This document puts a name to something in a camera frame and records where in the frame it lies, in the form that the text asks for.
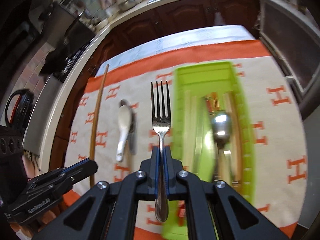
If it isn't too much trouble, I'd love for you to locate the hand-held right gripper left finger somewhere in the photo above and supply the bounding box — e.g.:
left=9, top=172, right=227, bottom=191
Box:
left=32, top=147, right=160, bottom=240

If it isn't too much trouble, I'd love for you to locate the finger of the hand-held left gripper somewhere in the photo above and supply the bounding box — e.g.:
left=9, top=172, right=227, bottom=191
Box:
left=29, top=158, right=90, bottom=188
left=53, top=160, right=98, bottom=193

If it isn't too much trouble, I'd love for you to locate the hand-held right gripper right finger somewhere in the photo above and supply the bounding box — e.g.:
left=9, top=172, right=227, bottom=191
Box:
left=164, top=147, right=290, bottom=240

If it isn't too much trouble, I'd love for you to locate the steel chopstick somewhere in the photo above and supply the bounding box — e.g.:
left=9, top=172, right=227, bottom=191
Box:
left=196, top=127, right=205, bottom=182

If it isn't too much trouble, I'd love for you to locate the steel fork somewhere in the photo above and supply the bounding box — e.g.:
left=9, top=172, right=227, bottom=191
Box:
left=151, top=80, right=172, bottom=223

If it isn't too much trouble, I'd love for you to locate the brown wooden chopstick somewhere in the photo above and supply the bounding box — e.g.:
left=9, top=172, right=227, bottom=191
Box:
left=226, top=94, right=245, bottom=184
left=89, top=64, right=110, bottom=188

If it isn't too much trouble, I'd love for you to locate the large steel spoon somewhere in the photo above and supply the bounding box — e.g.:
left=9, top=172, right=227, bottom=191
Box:
left=211, top=111, right=237, bottom=183

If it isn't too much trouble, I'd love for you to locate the green plastic tray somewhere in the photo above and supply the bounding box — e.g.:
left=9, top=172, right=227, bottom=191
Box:
left=160, top=61, right=256, bottom=240

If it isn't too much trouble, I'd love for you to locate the person's left hand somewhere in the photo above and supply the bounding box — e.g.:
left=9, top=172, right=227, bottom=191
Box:
left=10, top=202, right=63, bottom=240

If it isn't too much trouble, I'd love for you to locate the long steel spoon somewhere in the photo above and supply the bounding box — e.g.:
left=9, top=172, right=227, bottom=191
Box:
left=119, top=99, right=138, bottom=155

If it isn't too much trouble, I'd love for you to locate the white ceramic spoon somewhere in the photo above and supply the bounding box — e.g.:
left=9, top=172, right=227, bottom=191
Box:
left=115, top=104, right=133, bottom=162

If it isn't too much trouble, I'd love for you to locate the black pressure cooker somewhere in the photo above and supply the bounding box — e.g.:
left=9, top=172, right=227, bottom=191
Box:
left=4, top=88, right=35, bottom=132

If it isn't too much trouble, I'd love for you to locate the black wok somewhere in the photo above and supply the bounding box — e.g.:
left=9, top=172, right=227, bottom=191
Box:
left=39, top=45, right=75, bottom=77

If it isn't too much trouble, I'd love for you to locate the orange white printed blanket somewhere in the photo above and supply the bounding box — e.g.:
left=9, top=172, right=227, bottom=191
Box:
left=61, top=39, right=308, bottom=240

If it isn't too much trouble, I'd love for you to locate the grey refrigerator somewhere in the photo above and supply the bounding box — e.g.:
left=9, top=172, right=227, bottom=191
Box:
left=297, top=97, right=320, bottom=232

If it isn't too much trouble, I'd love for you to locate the black range hood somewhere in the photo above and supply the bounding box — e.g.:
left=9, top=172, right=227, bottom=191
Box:
left=0, top=0, right=75, bottom=85

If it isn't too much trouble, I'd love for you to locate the hanging plastic bag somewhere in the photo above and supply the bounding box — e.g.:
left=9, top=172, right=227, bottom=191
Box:
left=212, top=9, right=226, bottom=27

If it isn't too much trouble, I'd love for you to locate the steel front cabinet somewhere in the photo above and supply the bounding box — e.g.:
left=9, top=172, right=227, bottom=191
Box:
left=258, top=0, right=320, bottom=99

